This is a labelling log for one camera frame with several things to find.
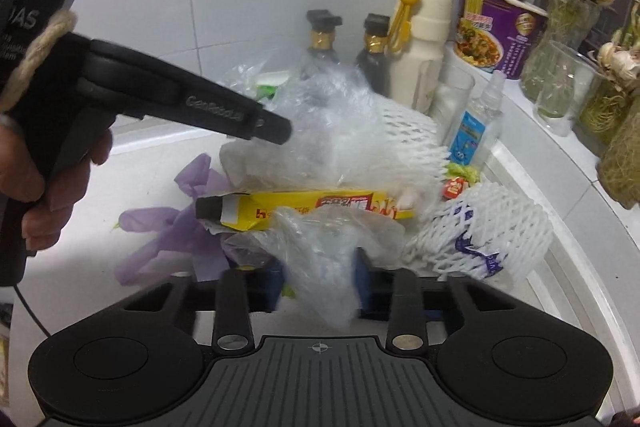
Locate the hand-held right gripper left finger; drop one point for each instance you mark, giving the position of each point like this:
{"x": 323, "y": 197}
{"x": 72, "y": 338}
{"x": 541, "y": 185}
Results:
{"x": 270, "y": 287}

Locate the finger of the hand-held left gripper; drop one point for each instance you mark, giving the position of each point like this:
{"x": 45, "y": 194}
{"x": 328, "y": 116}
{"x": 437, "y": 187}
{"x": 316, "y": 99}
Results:
{"x": 200, "y": 104}

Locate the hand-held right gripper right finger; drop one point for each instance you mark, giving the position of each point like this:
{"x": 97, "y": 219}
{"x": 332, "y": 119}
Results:
{"x": 362, "y": 279}

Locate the green chip packet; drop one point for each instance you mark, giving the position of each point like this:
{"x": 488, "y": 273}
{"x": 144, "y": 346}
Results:
{"x": 272, "y": 89}

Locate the yellow cardboard box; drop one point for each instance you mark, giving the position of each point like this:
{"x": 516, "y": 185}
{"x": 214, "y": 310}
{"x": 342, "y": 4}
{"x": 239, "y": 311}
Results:
{"x": 280, "y": 209}

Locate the large clear plastic bag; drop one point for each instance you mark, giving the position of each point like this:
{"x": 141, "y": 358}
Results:
{"x": 325, "y": 142}

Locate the person's left hand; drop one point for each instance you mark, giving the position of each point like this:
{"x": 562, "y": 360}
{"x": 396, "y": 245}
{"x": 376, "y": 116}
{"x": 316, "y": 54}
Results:
{"x": 22, "y": 172}

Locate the purple rubber glove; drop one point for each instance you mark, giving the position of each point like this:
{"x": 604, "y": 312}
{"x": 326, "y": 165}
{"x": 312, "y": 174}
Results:
{"x": 170, "y": 232}

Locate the blue-printed white foam fruit net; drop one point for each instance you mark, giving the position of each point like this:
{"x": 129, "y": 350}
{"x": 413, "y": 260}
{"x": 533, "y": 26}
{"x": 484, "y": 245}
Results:
{"x": 480, "y": 232}

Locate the black bottle with gold neck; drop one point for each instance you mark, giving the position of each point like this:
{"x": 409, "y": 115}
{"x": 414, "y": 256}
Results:
{"x": 322, "y": 32}
{"x": 375, "y": 57}

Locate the clear spray bottle blue label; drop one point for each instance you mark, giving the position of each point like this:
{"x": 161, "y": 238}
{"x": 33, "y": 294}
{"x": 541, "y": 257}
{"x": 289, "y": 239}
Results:
{"x": 472, "y": 127}

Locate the clear glass cup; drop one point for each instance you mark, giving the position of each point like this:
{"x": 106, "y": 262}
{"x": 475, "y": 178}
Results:
{"x": 560, "y": 92}
{"x": 450, "y": 92}

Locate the cream bottle with yellow cap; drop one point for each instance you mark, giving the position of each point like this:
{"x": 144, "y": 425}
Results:
{"x": 425, "y": 27}

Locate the purple instant noodle cup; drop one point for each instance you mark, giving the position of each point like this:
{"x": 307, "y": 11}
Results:
{"x": 500, "y": 37}

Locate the root-filled glass jar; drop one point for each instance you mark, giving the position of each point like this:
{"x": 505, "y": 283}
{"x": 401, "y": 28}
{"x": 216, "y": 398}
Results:
{"x": 622, "y": 167}
{"x": 602, "y": 112}

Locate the tall glass vase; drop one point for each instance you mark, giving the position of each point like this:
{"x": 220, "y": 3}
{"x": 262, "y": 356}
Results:
{"x": 560, "y": 37}

